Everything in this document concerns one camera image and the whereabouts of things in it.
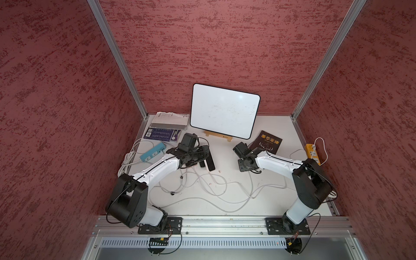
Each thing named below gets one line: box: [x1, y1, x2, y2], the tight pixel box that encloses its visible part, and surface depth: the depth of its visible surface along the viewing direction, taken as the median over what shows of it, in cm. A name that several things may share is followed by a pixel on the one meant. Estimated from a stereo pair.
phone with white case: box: [205, 147, 217, 172], surface depth 89 cm
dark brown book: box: [249, 130, 283, 155], surface depth 105 cm
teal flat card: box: [139, 142, 167, 162], surface depth 97 cm
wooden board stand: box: [203, 130, 233, 142], surface depth 106 cm
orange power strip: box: [304, 143, 322, 166], surface depth 102 cm
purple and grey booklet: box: [143, 111, 190, 143], surface depth 111 cm
